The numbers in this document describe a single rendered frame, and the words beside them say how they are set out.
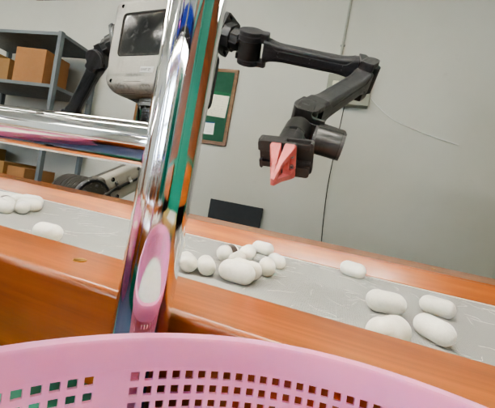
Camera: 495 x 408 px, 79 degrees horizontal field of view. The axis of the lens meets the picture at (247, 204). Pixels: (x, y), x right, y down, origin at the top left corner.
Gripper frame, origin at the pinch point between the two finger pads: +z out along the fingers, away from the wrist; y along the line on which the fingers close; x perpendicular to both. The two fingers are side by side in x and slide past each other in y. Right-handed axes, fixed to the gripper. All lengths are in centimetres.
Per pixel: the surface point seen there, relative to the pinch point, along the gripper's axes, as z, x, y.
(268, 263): 19.5, -2.6, 5.0
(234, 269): 23.8, -6.1, 2.9
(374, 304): 21.9, -3.4, 16.0
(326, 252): 6.0, 8.5, 10.5
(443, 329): 24.9, -6.8, 20.2
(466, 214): -156, 118, 94
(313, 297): 22.5, -2.9, 10.4
